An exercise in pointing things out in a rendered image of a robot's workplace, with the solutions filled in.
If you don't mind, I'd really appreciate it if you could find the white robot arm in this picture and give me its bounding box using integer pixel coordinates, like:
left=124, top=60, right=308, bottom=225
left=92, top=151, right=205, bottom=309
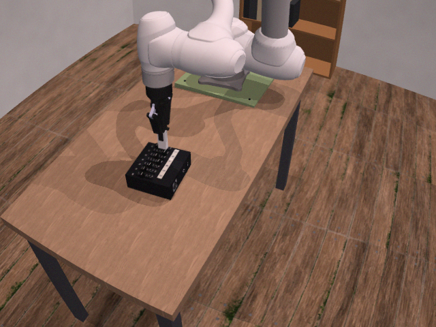
left=137, top=0, right=306, bottom=91

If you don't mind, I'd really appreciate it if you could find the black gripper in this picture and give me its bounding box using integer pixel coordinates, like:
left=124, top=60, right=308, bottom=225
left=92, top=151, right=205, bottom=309
left=146, top=84, right=172, bottom=150

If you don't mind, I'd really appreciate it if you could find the black lighting desk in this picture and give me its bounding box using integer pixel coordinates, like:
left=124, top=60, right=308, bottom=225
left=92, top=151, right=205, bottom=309
left=125, top=142, right=191, bottom=200

